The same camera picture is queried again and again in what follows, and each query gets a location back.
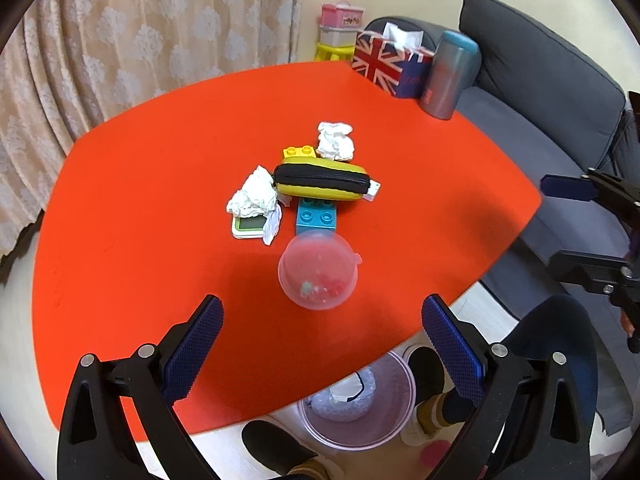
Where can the grey sofa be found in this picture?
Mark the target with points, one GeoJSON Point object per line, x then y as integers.
{"type": "Point", "coordinates": [520, 125]}

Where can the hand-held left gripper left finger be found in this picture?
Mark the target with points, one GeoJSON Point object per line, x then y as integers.
{"type": "Point", "coordinates": [195, 350]}

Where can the beige patterned curtain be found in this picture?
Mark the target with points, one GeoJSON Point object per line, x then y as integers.
{"type": "Point", "coordinates": [150, 35]}

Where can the clear plastic capsule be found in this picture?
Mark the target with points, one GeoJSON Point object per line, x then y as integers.
{"type": "Point", "coordinates": [317, 270]}

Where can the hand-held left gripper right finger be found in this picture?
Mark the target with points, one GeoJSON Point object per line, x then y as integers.
{"type": "Point", "coordinates": [452, 350]}

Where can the blue building brick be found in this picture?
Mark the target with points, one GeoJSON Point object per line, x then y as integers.
{"type": "Point", "coordinates": [317, 217]}

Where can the yellow building brick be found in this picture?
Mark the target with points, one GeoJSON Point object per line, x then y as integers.
{"type": "Point", "coordinates": [300, 152]}

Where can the dark cloth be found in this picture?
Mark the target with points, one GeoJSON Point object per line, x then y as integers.
{"type": "Point", "coordinates": [620, 140]}

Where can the yellow plastic stool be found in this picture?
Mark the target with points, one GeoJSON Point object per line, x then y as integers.
{"type": "Point", "coordinates": [332, 53]}

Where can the small white plastic piece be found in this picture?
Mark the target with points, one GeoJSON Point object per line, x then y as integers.
{"type": "Point", "coordinates": [372, 191]}

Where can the pink translucent trash bin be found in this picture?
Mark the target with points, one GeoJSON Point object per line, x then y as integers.
{"type": "Point", "coordinates": [380, 425]}

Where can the white storage box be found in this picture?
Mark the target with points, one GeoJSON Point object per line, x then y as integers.
{"type": "Point", "coordinates": [336, 36]}

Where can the yellow black pencil case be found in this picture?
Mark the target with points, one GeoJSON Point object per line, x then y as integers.
{"type": "Point", "coordinates": [320, 180]}

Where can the blue grey tumbler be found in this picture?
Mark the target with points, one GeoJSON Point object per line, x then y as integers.
{"type": "Point", "coordinates": [447, 80]}

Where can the white tissue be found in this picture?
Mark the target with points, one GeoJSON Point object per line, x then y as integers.
{"type": "Point", "coordinates": [252, 195]}
{"type": "Point", "coordinates": [335, 141]}

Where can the pink storage box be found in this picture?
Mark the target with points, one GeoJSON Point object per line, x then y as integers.
{"type": "Point", "coordinates": [340, 16]}

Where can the small white green device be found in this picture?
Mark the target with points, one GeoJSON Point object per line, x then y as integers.
{"type": "Point", "coordinates": [247, 225]}

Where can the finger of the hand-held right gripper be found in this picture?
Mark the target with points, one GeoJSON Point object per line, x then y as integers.
{"type": "Point", "coordinates": [570, 187]}
{"type": "Point", "coordinates": [585, 266]}

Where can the black slipper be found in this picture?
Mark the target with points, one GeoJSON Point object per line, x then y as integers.
{"type": "Point", "coordinates": [425, 375]}

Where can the person's left leg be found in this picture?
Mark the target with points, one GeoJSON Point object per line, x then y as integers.
{"type": "Point", "coordinates": [307, 471]}

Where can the flag print tissue box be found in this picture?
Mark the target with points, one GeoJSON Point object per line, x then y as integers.
{"type": "Point", "coordinates": [380, 62]}

